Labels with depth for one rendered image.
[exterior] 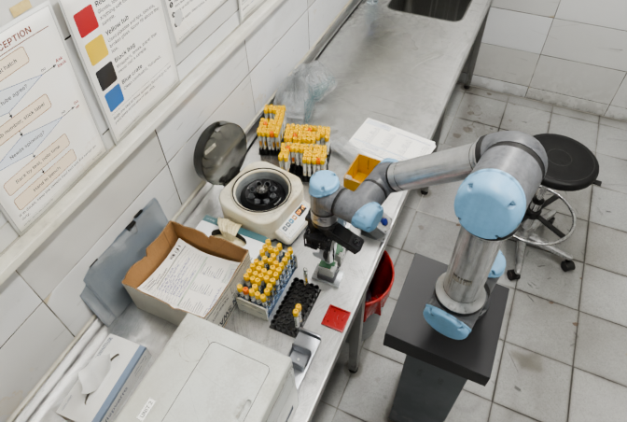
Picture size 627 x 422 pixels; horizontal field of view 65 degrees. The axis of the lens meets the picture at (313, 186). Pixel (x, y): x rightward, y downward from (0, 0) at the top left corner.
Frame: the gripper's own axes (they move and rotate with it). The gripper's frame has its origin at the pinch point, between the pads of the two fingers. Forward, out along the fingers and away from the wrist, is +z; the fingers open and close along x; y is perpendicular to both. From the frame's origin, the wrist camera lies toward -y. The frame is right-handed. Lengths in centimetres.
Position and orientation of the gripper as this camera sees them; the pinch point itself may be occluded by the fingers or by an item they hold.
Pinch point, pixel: (331, 260)
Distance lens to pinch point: 148.1
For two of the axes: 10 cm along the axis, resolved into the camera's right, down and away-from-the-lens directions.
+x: -3.8, 6.9, -6.1
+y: -9.3, -2.6, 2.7
